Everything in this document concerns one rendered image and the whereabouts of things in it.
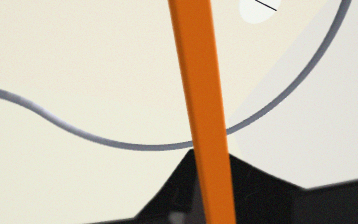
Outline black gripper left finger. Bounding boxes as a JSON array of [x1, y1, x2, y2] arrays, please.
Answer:
[[91, 148, 206, 224]]

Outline orange bar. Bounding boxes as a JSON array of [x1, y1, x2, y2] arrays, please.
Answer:
[[168, 0, 236, 224]]

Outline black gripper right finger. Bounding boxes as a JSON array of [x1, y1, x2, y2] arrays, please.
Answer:
[[229, 153, 358, 224]]

